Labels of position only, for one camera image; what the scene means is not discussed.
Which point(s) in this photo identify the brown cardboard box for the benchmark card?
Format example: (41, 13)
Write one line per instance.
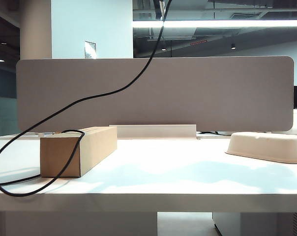
(60, 157)

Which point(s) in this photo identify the grey fabric desk divider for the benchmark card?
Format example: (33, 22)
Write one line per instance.
(187, 98)

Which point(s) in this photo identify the framed wall sign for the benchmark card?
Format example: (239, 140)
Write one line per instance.
(90, 50)

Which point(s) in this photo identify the white pulp tray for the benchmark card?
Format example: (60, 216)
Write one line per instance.
(266, 147)

